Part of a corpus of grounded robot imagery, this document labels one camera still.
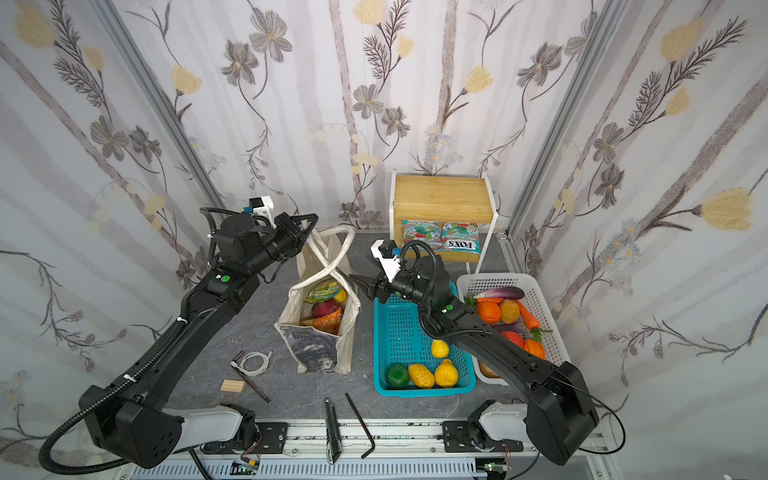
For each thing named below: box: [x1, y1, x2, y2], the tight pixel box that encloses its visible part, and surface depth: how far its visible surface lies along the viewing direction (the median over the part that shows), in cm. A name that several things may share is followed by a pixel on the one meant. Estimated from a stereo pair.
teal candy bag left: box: [402, 220, 441, 251], surface depth 97 cm
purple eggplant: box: [473, 287, 525, 300], surface depth 97 cm
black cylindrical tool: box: [324, 398, 342, 464], surface depth 76 cm
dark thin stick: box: [230, 361, 271, 403], surface depth 85 cm
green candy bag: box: [304, 282, 340, 304], surface depth 91 cm
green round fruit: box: [386, 364, 410, 388], surface depth 81 cm
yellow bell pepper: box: [500, 299, 520, 325], surface depth 95 cm
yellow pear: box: [431, 339, 449, 359], surface depth 87 cm
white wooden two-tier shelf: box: [389, 169, 498, 273], surface depth 88 cm
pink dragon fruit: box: [311, 299, 339, 318], surface depth 90 cm
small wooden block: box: [220, 379, 246, 393], surface depth 84 cm
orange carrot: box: [514, 300, 540, 330], surface depth 92 cm
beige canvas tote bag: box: [274, 225, 361, 375], surface depth 70 cm
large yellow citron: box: [434, 358, 459, 388], surface depth 81 cm
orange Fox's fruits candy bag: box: [300, 307, 342, 335], surface depth 85 cm
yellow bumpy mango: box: [408, 364, 435, 389], surface depth 82 cm
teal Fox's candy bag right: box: [441, 222, 482, 254], surface depth 97 cm
